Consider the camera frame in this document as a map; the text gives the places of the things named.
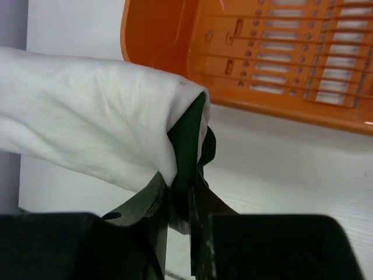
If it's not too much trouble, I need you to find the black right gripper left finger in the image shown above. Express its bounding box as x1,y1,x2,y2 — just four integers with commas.
72,174,168,279

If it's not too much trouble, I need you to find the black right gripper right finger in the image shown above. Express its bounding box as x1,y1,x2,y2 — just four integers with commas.
188,171,238,279

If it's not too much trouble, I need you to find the white and green t-shirt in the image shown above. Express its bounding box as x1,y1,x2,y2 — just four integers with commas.
1,47,216,232

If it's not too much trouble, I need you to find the orange plastic basket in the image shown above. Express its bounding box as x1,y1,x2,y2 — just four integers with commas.
120,1,372,135

